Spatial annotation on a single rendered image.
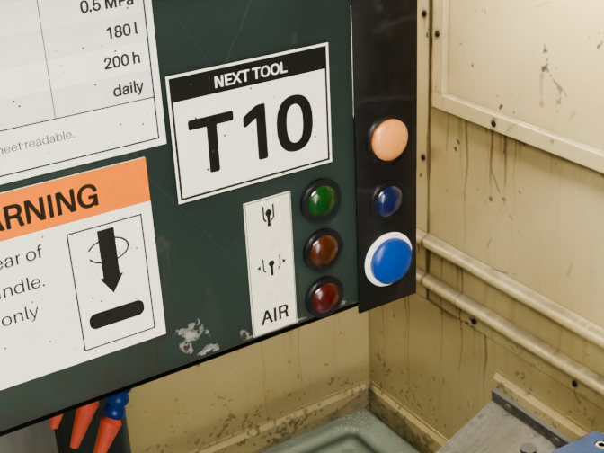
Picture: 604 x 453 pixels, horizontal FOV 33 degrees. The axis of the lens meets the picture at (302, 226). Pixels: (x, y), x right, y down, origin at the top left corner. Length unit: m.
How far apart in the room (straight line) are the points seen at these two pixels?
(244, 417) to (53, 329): 1.52
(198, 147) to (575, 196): 1.06
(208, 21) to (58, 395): 0.21
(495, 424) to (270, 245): 1.26
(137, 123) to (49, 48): 0.06
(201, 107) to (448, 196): 1.27
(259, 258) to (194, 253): 0.04
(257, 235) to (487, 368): 1.29
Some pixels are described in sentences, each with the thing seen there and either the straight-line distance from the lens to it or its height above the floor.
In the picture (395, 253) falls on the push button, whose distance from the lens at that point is 0.63.
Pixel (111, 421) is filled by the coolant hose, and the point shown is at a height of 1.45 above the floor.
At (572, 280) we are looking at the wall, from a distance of 1.60.
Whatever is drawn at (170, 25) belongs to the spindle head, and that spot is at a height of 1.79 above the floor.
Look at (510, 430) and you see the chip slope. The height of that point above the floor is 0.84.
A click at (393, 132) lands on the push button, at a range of 0.60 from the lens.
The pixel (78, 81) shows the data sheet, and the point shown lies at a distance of 0.50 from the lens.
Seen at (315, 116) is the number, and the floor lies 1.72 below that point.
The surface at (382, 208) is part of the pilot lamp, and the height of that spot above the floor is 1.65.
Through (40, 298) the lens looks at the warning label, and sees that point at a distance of 0.53.
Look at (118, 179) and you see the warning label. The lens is 0.52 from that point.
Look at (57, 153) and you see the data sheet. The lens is 0.51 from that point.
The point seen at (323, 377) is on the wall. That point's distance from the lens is 2.12.
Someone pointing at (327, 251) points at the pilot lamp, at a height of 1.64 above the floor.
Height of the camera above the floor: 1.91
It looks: 25 degrees down
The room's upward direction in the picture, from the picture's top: 3 degrees counter-clockwise
